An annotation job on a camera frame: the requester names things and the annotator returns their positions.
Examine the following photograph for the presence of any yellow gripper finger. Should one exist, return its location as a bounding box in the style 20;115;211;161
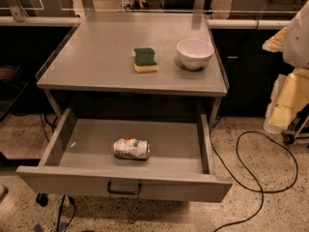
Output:
264;68;309;133
262;27;287;52

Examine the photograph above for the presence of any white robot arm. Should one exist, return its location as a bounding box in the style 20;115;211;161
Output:
263;1;309;133

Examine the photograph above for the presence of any open grey top drawer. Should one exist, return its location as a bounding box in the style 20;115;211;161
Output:
17;108;233;202

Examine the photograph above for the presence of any grey metal counter cabinet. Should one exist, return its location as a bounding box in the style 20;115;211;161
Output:
37;12;228;123

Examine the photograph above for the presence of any wheeled cart base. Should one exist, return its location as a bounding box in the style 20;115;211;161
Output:
282;105;309;145

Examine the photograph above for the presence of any white bowl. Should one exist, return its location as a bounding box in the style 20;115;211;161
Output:
177;39;214;70

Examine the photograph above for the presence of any green and yellow sponge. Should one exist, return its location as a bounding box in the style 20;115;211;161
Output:
132;47;158;73

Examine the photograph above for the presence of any clear water bottle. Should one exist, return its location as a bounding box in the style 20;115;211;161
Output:
121;0;130;12

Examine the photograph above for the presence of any black caster wheel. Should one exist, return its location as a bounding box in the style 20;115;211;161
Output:
36;193;48;207

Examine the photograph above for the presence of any black floor cable right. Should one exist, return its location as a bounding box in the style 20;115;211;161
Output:
210;116;299;232

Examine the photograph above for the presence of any black drawer handle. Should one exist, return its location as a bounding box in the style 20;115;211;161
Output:
106;182;142;195

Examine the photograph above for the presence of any black cable under drawer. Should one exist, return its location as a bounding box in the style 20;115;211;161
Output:
55;194;77;232

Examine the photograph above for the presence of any white horizontal rail pipe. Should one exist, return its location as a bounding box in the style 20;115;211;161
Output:
0;16;290;30

